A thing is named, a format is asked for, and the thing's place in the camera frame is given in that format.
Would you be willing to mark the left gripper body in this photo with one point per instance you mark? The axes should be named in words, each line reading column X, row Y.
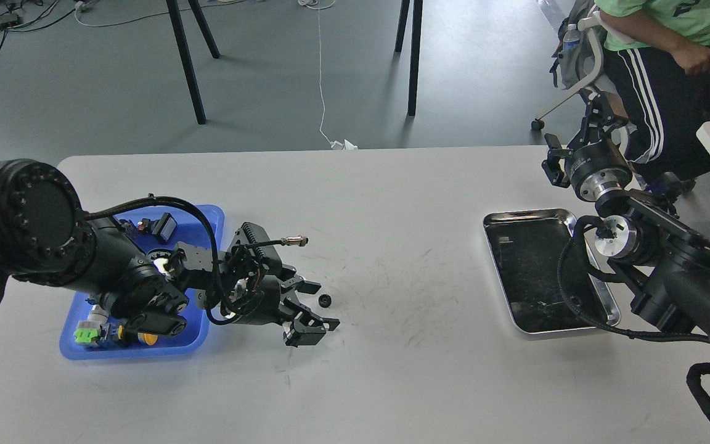
column 262, row 306

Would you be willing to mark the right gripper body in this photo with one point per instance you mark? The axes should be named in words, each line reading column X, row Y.
column 596, row 169

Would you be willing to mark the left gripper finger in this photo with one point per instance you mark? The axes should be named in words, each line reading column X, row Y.
column 305, row 328
column 299, row 284

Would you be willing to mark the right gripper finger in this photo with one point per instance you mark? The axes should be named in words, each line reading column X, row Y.
column 552, row 165
column 604, row 115

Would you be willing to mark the small black gear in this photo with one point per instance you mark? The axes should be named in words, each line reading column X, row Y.
column 325, row 300

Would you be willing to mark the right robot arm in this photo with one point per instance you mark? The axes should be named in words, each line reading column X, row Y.
column 663, row 262

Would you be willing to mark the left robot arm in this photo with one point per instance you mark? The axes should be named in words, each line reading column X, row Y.
column 46, row 238

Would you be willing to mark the white office chair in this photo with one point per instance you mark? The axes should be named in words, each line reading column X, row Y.
column 581, row 46

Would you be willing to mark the metal tray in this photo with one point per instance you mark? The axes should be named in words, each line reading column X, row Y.
column 526, row 247

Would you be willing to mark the seated person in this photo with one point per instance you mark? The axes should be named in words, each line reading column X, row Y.
column 663, row 80

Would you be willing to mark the blue plastic tray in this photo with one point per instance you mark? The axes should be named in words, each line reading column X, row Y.
column 188, row 230

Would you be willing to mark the yellow push button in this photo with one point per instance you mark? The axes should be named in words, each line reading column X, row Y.
column 145, row 339

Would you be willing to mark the black square push button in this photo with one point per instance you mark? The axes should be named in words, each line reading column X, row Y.
column 161, row 228

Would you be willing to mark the black table leg right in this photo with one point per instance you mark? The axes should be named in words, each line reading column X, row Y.
column 415, row 41

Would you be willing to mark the blue black switch block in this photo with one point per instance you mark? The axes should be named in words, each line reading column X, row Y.
column 128, row 228

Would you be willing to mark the green switch component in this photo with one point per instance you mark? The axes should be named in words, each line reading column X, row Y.
column 95, row 330

